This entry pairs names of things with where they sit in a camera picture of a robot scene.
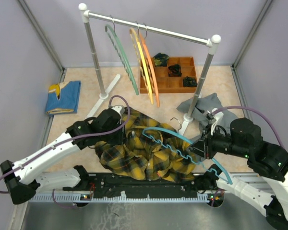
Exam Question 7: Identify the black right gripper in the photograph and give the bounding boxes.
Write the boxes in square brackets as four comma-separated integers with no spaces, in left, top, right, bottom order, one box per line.
[186,123,249,159]

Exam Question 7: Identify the blue hanger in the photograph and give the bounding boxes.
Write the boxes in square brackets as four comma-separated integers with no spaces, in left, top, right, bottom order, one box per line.
[141,117,233,185]

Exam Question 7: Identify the yellow plaid shirt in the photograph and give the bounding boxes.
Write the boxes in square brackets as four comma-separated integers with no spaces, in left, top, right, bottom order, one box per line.
[95,106,197,184]

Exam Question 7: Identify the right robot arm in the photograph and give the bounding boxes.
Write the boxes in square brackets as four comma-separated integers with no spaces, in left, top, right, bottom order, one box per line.
[188,118,288,230]

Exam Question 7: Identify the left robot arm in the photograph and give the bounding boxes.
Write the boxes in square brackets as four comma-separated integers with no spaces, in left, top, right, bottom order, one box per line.
[0,106,130,205]

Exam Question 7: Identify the grey shirt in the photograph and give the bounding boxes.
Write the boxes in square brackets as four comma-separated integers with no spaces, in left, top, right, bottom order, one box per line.
[176,92,240,142]

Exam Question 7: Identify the green hanger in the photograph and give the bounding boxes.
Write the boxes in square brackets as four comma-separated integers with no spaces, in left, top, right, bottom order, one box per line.
[105,16,139,95]

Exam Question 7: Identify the orange hanger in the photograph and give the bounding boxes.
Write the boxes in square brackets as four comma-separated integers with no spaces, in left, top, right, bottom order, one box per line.
[139,33,160,108]

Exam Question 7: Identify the yellow hanger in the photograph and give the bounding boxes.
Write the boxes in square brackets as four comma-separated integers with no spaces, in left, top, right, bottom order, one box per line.
[129,28,154,105]

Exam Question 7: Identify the blue folded cloth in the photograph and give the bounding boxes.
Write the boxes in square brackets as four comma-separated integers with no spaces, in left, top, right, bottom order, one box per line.
[45,80,81,115]

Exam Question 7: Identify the dark rolled sock right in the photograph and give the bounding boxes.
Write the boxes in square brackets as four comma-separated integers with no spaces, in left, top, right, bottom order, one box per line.
[182,76,197,88]

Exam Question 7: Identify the dark rolled sock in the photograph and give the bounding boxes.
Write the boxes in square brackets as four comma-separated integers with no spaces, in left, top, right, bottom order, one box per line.
[168,64,182,77]
[182,76,197,88]

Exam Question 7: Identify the wooden compartment tray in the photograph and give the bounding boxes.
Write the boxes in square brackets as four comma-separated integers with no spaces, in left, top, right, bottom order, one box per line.
[152,57,197,93]

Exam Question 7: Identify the camouflage rolled sock top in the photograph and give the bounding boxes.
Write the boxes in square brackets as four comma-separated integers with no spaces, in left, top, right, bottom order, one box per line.
[153,53,169,67]

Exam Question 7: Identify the dark rolled sock middle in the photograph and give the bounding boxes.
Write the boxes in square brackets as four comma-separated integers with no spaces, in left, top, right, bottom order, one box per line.
[168,64,182,77]

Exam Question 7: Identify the white metal clothes rack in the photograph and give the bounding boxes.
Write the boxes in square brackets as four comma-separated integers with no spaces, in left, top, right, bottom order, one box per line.
[78,3,221,135]

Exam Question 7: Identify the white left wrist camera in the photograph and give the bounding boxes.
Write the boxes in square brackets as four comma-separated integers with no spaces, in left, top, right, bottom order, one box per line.
[109,105,125,117]

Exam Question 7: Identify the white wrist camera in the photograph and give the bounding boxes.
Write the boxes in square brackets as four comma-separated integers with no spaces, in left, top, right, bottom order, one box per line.
[206,108,224,135]
[109,105,125,117]

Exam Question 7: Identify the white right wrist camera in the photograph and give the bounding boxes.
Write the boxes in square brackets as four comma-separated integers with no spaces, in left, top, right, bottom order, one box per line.
[206,108,224,135]

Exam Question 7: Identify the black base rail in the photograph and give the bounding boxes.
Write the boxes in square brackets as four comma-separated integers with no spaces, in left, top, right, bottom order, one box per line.
[63,172,219,198]

